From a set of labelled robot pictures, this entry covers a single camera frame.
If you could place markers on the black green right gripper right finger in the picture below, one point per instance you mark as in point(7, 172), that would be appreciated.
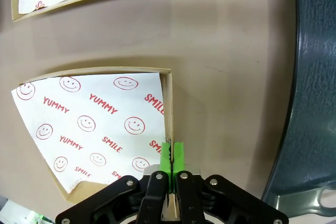
point(189, 197)

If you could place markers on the dark plastic serving tray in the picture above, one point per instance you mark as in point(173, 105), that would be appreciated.
point(315, 77)

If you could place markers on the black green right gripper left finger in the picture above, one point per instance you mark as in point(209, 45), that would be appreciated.
point(155, 197)

